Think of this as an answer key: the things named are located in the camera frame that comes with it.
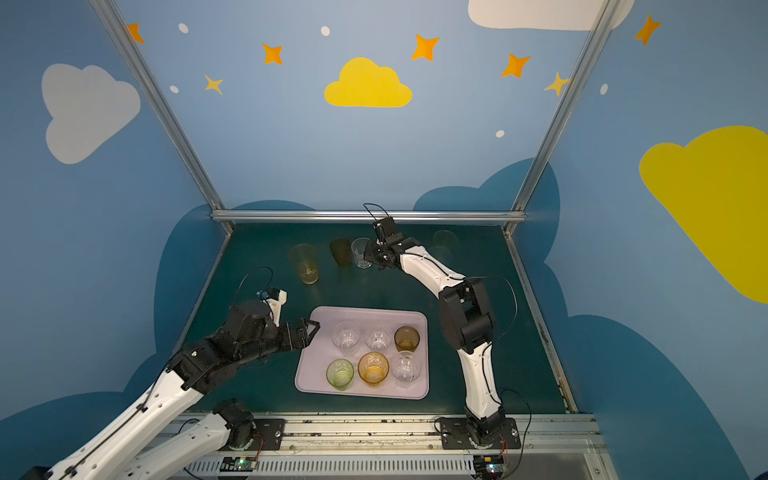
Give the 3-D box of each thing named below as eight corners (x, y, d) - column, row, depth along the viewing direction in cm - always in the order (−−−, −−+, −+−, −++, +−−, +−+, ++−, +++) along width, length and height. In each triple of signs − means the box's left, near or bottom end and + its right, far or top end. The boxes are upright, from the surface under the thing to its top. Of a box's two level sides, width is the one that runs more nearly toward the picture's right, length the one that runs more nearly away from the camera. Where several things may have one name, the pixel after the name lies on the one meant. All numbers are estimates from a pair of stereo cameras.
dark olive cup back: (337, 273, 112) (333, 252, 102) (334, 261, 116) (329, 240, 106) (353, 269, 113) (351, 248, 104) (349, 257, 117) (346, 236, 107)
